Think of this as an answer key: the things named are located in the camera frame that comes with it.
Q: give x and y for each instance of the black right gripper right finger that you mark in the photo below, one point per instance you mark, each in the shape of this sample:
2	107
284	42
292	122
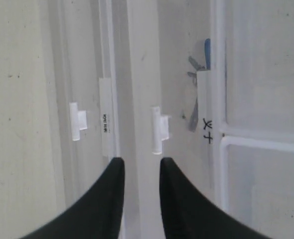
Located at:
187	214

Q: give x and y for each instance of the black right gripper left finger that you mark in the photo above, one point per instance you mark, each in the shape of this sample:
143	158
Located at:
96	215

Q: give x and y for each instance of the bunch of keys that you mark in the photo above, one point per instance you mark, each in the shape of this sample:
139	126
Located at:
200	79

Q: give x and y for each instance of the clear drawer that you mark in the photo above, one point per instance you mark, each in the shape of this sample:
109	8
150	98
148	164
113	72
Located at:
95	99
163	34

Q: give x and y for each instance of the white plastic drawer cabinet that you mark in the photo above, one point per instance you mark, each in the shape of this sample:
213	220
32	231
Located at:
252	103

